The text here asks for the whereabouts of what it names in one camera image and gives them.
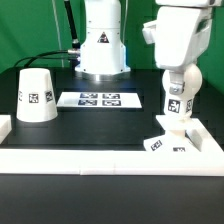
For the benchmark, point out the white lamp bulb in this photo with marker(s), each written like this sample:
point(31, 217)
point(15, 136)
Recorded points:
point(180, 106)

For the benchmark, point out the white lamp base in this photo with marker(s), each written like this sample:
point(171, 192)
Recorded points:
point(174, 138)

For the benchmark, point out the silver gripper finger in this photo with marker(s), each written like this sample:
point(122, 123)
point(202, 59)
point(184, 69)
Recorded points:
point(177, 83)

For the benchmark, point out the white foam border frame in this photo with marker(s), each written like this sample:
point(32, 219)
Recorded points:
point(207, 161)

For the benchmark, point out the white lamp shade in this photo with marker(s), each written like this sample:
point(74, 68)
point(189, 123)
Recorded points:
point(36, 101)

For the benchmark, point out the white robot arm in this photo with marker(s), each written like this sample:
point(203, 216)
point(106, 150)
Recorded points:
point(103, 53)

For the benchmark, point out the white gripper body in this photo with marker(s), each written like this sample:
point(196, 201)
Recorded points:
point(180, 34)

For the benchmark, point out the white marker sheet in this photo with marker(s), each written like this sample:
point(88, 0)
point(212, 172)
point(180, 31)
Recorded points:
point(99, 100)

